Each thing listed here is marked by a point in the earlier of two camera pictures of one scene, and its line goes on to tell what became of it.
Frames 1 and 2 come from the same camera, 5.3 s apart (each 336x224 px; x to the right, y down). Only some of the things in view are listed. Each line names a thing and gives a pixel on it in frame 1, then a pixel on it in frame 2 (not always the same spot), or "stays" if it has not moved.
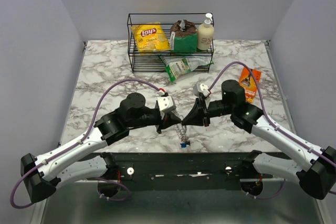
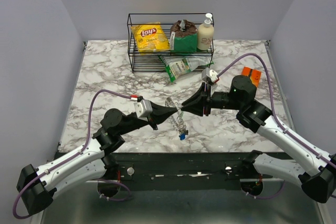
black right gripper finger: x=195 y=117 -> x=198 y=97
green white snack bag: x=175 y=66 stays
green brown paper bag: x=183 y=36 stays
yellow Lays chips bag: x=150 y=37 stays
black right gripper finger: x=198 y=121 -> x=197 y=109
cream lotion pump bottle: x=206 y=34 stays
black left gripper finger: x=167 y=120 -> x=158 y=114
